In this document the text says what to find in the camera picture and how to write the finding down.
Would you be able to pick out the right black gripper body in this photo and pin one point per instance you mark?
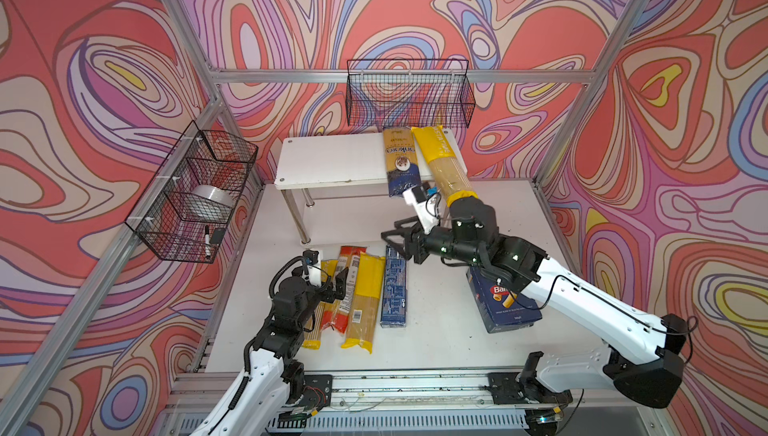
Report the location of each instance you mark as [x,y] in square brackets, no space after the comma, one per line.
[441,241]

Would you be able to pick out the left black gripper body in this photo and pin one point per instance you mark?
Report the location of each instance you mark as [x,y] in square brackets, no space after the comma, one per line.
[310,299]

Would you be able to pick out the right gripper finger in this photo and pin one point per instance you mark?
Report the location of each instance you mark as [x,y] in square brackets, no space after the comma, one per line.
[415,252]
[403,231]

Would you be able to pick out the dark blue spaghetti bag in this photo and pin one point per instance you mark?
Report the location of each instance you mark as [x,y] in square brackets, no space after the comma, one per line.
[402,169]

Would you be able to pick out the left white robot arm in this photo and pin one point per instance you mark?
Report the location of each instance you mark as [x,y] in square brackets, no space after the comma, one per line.
[272,383]

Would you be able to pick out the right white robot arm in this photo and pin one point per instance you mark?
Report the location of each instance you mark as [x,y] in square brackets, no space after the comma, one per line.
[639,354]

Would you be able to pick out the blue Barilla pasta box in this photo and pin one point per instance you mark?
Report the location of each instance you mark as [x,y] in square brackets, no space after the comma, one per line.
[501,310]

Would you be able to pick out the white shelf with metal legs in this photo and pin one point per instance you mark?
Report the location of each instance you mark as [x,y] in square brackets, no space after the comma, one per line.
[335,188]

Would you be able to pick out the red spaghetti bag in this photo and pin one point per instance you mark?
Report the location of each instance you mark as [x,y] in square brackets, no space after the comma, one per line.
[336,315]

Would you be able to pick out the yellow spaghetti bag long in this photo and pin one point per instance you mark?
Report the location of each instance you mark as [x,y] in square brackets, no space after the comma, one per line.
[365,305]

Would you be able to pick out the blue spaghetti box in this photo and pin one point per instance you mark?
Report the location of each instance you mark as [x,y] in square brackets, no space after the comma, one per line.
[394,293]

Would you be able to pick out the black marker pen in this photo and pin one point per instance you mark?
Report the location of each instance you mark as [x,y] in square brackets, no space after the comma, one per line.
[208,247]

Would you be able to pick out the silver tape roll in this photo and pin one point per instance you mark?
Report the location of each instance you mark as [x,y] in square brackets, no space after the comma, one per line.
[214,194]

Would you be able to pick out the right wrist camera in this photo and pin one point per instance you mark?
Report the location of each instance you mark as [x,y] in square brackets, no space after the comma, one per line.
[425,200]

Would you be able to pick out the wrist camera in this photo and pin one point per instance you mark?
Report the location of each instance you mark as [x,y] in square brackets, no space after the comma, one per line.
[425,200]
[311,267]

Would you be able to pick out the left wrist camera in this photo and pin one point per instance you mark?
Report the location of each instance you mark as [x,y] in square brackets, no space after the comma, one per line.
[311,267]

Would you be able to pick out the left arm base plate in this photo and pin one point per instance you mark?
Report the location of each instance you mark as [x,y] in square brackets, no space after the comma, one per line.
[310,392]

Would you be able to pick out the black wire basket back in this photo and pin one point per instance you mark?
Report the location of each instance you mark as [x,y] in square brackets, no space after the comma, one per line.
[409,92]

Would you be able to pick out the black wire basket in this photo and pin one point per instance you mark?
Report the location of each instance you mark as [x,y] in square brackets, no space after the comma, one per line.
[171,225]
[409,92]

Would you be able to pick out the black wire basket left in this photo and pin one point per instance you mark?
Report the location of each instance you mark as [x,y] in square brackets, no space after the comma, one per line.
[171,225]

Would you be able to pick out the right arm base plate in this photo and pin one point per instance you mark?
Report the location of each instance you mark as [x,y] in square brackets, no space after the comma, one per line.
[508,388]

